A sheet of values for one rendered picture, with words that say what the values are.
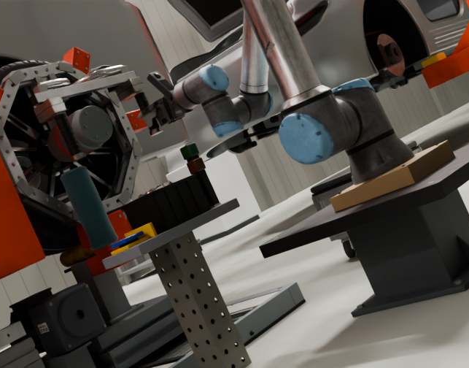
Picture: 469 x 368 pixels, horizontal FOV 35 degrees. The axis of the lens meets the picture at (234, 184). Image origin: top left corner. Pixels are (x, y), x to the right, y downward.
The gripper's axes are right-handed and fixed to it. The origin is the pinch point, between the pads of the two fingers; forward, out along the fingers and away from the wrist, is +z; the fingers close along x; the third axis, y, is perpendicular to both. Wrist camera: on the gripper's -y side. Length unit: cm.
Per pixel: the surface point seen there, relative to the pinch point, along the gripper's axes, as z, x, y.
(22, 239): 2, -60, 24
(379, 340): -72, -29, 83
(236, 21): 191, 327, -88
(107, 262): -13, -49, 39
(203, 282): -24, -30, 56
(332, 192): -1, 79, 54
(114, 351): 21, -35, 67
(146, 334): 21, -21, 67
